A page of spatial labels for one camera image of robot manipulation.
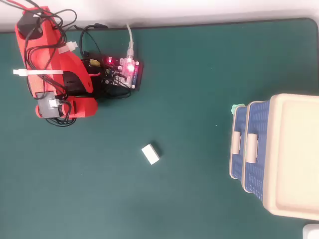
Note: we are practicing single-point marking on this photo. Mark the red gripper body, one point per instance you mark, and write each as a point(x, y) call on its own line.
point(82, 107)

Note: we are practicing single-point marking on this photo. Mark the white cube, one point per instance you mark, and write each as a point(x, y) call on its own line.
point(150, 154)

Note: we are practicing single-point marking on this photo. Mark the blue wicker-pattern drawer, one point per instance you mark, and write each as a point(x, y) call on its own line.
point(259, 174)
point(236, 124)

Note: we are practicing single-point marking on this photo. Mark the red robot arm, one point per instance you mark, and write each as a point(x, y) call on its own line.
point(42, 59)

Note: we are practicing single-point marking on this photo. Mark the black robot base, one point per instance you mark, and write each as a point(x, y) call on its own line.
point(96, 84)

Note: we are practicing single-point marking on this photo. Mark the motor controller circuit board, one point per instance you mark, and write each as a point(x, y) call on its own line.
point(127, 72)

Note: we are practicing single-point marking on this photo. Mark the white zip tie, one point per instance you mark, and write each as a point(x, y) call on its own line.
point(68, 47)
point(37, 72)

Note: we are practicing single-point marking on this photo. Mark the green table mat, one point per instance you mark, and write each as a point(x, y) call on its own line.
point(174, 194)

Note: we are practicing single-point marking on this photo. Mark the green putty blob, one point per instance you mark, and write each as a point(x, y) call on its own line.
point(235, 108)

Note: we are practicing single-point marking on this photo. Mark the white box corner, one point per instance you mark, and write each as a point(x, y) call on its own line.
point(311, 232)

